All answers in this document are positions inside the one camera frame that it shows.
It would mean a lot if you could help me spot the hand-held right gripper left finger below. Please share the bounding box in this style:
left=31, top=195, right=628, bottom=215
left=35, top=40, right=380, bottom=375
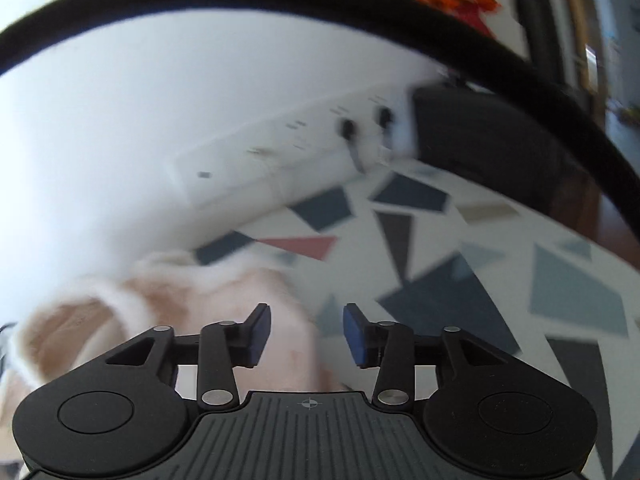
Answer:
left=106, top=302, right=272, bottom=409

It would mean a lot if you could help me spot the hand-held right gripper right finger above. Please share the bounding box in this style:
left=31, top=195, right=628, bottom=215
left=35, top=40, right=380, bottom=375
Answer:
left=342, top=302, right=506, bottom=409

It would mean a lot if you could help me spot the pink garment with white fur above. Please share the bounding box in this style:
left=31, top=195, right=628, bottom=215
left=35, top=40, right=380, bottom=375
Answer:
left=0, top=251, right=353, bottom=463

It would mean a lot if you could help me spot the black plug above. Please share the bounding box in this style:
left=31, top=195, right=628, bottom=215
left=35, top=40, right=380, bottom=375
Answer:
left=339, top=117, right=365, bottom=173

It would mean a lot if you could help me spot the black nightstand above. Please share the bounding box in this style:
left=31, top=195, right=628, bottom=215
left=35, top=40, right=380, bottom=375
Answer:
left=411, top=84, right=603, bottom=217

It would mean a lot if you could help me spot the white wall socket panel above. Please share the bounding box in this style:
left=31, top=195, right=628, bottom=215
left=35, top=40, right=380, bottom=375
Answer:
left=166, top=85, right=417, bottom=212

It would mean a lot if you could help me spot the wooden door frame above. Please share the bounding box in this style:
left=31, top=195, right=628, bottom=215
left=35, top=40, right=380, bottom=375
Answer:
left=559, top=0, right=603, bottom=93

